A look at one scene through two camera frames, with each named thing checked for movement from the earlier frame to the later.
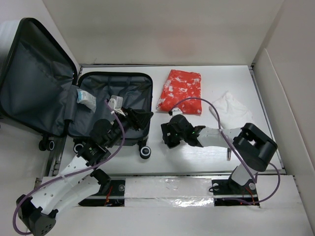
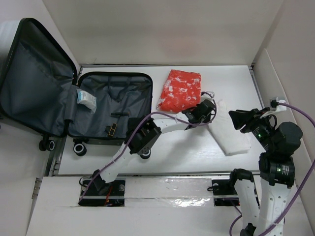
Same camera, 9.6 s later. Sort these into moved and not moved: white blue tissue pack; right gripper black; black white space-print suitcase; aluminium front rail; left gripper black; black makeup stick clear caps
Moved: right gripper black; black makeup stick clear caps; left gripper black
Not moved: white blue tissue pack; black white space-print suitcase; aluminium front rail
